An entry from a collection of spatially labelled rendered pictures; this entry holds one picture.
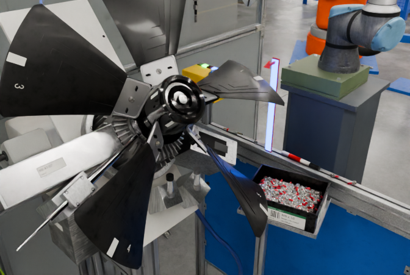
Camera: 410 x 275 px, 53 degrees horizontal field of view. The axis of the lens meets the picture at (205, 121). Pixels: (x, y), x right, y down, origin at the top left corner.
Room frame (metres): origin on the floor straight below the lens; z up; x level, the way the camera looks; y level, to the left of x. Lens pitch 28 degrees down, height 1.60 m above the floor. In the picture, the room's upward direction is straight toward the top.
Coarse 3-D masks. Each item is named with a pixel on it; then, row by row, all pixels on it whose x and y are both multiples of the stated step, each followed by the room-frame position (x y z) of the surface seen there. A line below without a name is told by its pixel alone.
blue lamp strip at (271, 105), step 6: (276, 60) 1.17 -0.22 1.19; (276, 66) 1.17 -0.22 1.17; (276, 72) 1.17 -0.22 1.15; (276, 78) 1.17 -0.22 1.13; (270, 84) 1.18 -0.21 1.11; (270, 108) 1.17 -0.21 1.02; (270, 114) 1.17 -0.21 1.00; (270, 120) 1.17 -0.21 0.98; (270, 126) 1.17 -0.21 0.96; (270, 132) 1.17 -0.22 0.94; (270, 138) 1.17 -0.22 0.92; (270, 144) 1.17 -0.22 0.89; (270, 150) 1.17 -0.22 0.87
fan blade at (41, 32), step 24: (24, 24) 0.76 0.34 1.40; (48, 24) 0.78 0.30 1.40; (24, 48) 0.74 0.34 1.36; (48, 48) 0.76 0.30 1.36; (72, 48) 0.78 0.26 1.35; (96, 48) 0.80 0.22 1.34; (24, 72) 0.73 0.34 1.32; (48, 72) 0.75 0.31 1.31; (72, 72) 0.77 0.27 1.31; (96, 72) 0.78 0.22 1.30; (120, 72) 0.80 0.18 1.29; (0, 96) 0.70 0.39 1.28; (24, 96) 0.72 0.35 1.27; (48, 96) 0.74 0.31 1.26; (72, 96) 0.76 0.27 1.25; (96, 96) 0.78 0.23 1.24
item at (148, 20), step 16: (112, 0) 1.03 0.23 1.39; (128, 0) 1.03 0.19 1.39; (144, 0) 1.02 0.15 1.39; (160, 0) 1.02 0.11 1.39; (176, 0) 1.03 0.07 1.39; (112, 16) 1.01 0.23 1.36; (128, 16) 1.00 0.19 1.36; (144, 16) 1.00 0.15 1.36; (160, 16) 0.99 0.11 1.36; (176, 16) 0.99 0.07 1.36; (128, 32) 0.98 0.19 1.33; (144, 32) 0.97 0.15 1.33; (160, 32) 0.96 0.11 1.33; (176, 32) 0.96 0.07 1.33; (128, 48) 0.96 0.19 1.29; (144, 48) 0.95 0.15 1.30; (160, 48) 0.94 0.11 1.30; (176, 48) 0.93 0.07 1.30
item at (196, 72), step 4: (196, 64) 1.45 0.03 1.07; (188, 68) 1.41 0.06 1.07; (192, 68) 1.41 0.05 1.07; (196, 68) 1.41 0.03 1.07; (200, 68) 1.41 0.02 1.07; (204, 68) 1.41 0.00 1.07; (208, 68) 1.41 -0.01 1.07; (184, 72) 1.39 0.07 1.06; (188, 72) 1.38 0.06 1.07; (192, 72) 1.37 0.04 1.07; (196, 72) 1.37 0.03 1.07; (200, 72) 1.37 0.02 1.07; (204, 72) 1.37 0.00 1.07; (208, 72) 1.37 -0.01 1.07; (188, 76) 1.38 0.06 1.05; (192, 76) 1.37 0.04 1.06; (196, 76) 1.35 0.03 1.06; (200, 76) 1.34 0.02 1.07; (204, 76) 1.33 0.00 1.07; (196, 80) 1.35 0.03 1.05; (220, 100) 1.32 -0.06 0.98
